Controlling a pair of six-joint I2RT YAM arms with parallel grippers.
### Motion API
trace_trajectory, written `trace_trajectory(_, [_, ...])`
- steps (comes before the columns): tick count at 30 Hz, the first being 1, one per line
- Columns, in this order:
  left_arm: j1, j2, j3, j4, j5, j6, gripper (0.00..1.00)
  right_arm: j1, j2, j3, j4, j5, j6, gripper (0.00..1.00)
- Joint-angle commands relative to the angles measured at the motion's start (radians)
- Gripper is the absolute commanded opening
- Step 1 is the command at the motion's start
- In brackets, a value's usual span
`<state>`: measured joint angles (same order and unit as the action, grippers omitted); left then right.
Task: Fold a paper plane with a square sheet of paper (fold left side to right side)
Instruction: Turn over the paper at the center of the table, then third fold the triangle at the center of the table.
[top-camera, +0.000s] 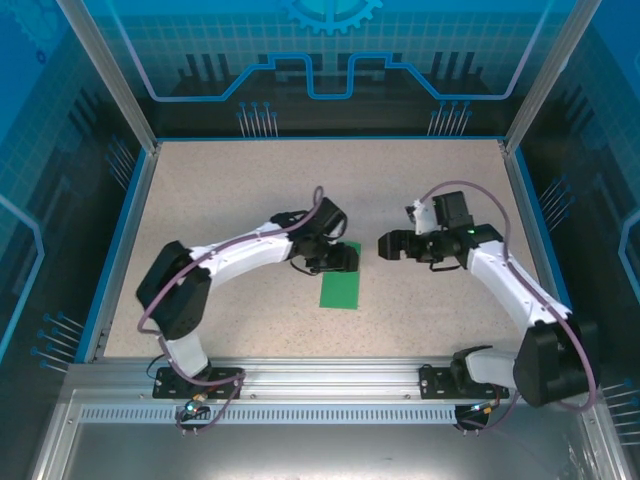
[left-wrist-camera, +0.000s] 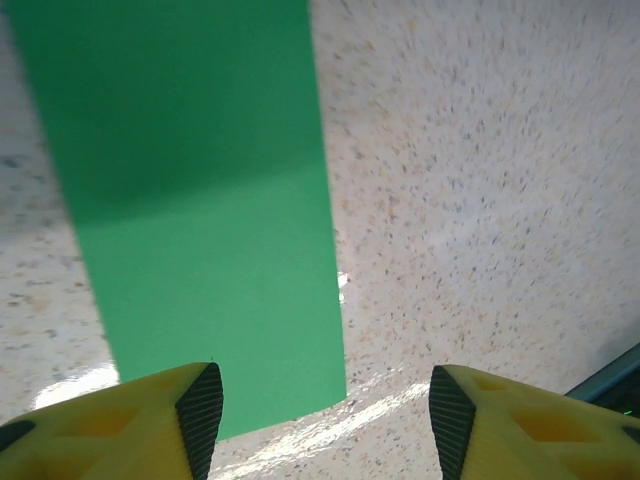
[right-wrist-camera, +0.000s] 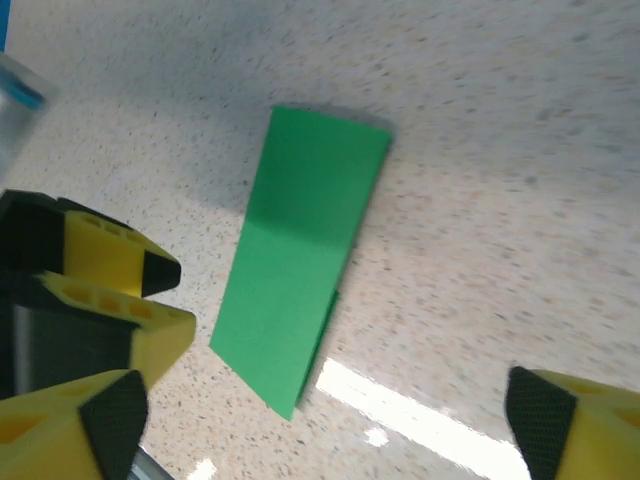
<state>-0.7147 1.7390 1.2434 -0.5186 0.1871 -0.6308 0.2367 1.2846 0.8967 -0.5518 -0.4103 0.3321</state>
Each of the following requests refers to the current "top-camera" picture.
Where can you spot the green paper sheet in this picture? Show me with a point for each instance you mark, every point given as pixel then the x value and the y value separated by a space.
pixel 340 292

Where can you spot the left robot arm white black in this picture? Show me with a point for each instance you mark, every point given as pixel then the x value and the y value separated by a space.
pixel 175 295

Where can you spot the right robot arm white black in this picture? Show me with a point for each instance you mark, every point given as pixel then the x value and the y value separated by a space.
pixel 545 360

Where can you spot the brushed metal tray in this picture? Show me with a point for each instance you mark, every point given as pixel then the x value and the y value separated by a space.
pixel 325 450

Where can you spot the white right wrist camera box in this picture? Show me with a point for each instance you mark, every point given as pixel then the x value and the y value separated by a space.
pixel 422 217

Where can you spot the aluminium side rail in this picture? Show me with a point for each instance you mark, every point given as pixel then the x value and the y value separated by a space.
pixel 532 235
pixel 127 240

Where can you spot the aluminium mounting rail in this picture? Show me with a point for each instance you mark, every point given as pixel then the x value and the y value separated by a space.
pixel 330 375

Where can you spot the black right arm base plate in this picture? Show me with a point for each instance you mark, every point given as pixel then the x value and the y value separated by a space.
pixel 435 382

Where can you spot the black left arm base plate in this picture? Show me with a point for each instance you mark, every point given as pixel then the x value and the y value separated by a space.
pixel 225 386

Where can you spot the aluminium frame post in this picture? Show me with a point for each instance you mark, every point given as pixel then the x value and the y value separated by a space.
pixel 545 85
pixel 115 85

